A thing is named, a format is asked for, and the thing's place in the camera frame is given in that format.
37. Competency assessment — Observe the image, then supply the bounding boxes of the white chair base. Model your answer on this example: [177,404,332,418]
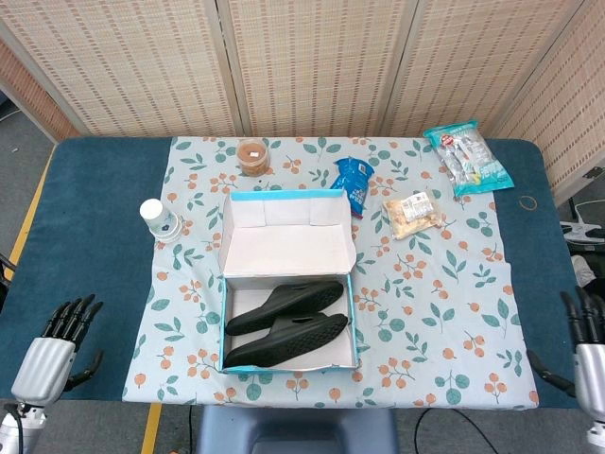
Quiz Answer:
[560,198,605,245]

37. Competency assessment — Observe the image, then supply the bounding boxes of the teal snack bag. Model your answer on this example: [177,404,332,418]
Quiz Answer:
[423,119,515,200]

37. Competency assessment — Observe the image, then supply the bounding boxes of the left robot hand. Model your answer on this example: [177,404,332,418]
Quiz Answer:
[9,293,105,408]

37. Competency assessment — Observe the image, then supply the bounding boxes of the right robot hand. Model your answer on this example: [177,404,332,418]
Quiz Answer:
[526,286,605,412]

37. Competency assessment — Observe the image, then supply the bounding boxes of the clear bag of nuts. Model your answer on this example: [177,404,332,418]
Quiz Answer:
[381,190,446,241]

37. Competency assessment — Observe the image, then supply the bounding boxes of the black floor cable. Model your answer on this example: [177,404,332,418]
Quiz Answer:
[414,407,497,454]

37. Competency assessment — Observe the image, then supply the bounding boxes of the black shoe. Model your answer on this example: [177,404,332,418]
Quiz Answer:
[221,311,350,369]
[225,279,345,337]

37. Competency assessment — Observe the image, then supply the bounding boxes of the plastic jar of brown snack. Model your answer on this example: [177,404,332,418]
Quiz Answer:
[235,137,271,178]

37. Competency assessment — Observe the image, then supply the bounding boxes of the bamboo folding screen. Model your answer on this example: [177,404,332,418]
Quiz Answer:
[0,0,605,204]

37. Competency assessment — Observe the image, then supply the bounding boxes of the floral tablecloth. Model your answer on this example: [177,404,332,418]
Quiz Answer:
[121,135,541,410]

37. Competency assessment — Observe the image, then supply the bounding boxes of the blue snack bag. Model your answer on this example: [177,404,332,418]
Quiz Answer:
[329,157,376,221]

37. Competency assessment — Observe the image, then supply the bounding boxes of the blue chair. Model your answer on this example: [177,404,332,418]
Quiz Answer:
[195,405,399,454]

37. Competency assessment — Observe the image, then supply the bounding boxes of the blue shoe box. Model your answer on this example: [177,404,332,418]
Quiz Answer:
[218,187,361,375]

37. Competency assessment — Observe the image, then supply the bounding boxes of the white paper cup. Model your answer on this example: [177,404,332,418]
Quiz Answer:
[139,198,184,244]

